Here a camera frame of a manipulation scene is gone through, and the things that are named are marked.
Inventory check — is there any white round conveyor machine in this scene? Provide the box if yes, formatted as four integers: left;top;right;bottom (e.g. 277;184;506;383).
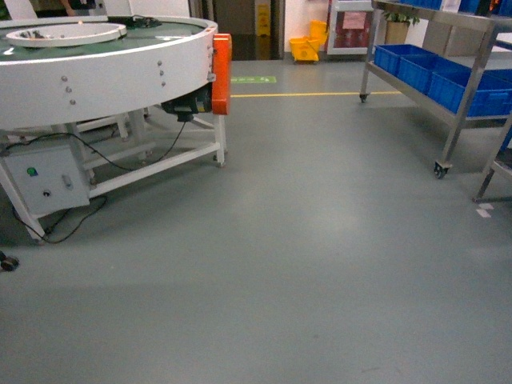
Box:
1;15;226;243

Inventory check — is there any black power cable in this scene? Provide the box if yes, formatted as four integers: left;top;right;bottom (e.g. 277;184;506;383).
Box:
0;119;189;245

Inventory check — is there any blue bin far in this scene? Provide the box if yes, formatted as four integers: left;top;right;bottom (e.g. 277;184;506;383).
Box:
374;44;434;76

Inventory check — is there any steel shelf cart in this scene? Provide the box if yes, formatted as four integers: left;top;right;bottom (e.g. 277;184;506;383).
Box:
359;1;511;203

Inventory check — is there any blue bin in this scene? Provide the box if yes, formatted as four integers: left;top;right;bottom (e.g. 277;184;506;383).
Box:
374;44;434;76
397;54;470;94
427;72;511;117

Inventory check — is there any potted plant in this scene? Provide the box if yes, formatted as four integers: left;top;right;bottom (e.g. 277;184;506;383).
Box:
384;11;420;45

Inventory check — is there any green floor sticker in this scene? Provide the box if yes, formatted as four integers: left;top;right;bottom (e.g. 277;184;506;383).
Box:
230;76;277;84

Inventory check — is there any yellow wet floor sign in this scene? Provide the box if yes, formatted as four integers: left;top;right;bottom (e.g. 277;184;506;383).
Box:
255;2;271;37

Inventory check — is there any white control box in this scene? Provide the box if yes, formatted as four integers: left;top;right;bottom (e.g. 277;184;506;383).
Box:
2;142;90;214

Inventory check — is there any blue bin near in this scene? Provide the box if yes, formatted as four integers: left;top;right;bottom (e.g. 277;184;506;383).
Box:
427;72;511;117

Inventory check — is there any black motor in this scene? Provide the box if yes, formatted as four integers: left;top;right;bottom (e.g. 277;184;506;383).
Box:
161;87;212;122

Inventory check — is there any blue bin middle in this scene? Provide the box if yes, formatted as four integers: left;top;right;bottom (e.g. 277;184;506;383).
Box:
397;54;470;94

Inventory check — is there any yellow mop bucket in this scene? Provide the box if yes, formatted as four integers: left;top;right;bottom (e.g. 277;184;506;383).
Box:
289;20;328;62

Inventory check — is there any orange motor guard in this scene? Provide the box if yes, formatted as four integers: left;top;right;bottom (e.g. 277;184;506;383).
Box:
212;34;232;115

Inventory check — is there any red fire cabinet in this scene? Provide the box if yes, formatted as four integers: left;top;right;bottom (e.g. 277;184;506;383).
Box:
326;1;373;56

